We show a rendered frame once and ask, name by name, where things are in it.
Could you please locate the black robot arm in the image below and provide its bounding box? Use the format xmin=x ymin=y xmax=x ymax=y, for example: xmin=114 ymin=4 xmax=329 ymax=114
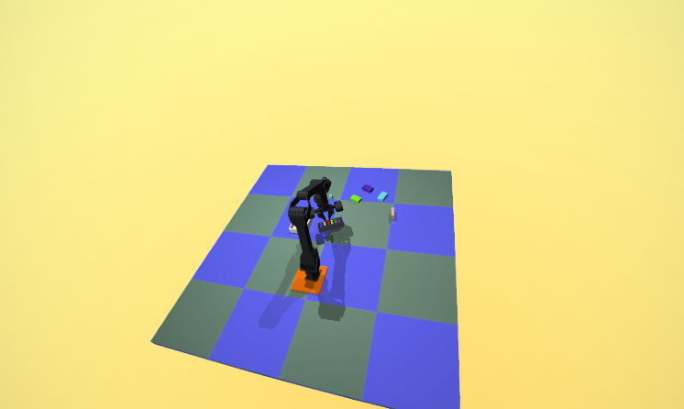
xmin=288 ymin=177 xmax=331 ymax=282

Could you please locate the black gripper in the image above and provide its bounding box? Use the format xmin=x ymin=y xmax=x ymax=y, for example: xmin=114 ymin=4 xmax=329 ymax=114
xmin=309 ymin=199 xmax=343 ymax=221

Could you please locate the white shallow tray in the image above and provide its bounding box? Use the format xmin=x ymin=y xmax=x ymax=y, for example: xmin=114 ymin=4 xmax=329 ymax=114
xmin=289 ymin=219 xmax=313 ymax=233

